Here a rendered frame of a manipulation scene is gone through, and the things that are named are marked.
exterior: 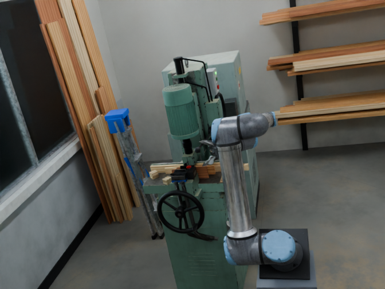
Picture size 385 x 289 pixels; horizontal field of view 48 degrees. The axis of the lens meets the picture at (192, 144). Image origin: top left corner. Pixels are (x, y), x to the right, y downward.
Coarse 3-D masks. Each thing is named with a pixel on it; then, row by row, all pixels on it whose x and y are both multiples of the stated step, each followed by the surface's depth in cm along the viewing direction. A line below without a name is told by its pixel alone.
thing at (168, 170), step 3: (216, 165) 272; (219, 165) 271; (243, 165) 266; (246, 165) 265; (165, 168) 282; (168, 168) 281; (171, 168) 280; (174, 168) 279; (216, 168) 271; (219, 168) 271; (243, 168) 266; (246, 168) 266; (168, 171) 281; (171, 171) 281; (216, 171) 272
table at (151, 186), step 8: (160, 176) 281; (168, 176) 279; (216, 176) 266; (144, 184) 274; (152, 184) 272; (160, 184) 270; (168, 184) 268; (200, 184) 261; (208, 184) 259; (216, 184) 258; (144, 192) 274; (152, 192) 272; (160, 192) 271; (200, 192) 258; (176, 200) 258; (184, 200) 257
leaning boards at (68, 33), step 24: (48, 0) 367; (72, 0) 400; (48, 24) 353; (72, 24) 394; (48, 48) 355; (72, 48) 391; (96, 48) 432; (72, 72) 379; (96, 72) 424; (72, 96) 373; (96, 96) 418; (96, 120) 383; (96, 144) 384; (96, 168) 398; (120, 168) 424; (120, 192) 403; (120, 216) 412
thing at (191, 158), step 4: (192, 148) 280; (192, 152) 274; (184, 156) 270; (188, 156) 269; (192, 156) 269; (196, 156) 276; (184, 160) 270; (188, 160) 269; (192, 160) 269; (196, 160) 275; (188, 164) 271; (192, 164) 270
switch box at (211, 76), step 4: (212, 68) 284; (204, 72) 278; (208, 72) 277; (212, 72) 276; (208, 76) 278; (212, 76) 277; (216, 76) 283; (212, 80) 278; (212, 84) 279; (216, 84) 282; (208, 88) 281; (212, 88) 280; (216, 88) 281; (208, 92) 282; (212, 92) 282; (216, 92) 281
